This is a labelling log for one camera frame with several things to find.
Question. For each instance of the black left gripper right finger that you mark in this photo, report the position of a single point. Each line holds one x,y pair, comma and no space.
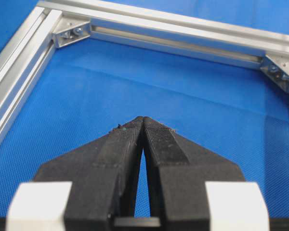
177,170

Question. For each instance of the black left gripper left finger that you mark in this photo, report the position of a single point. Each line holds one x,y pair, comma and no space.
104,175

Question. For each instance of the blue table mat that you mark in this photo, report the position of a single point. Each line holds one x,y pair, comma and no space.
92,86

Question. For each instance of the aluminium extrusion frame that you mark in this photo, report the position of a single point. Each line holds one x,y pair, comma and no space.
54,24

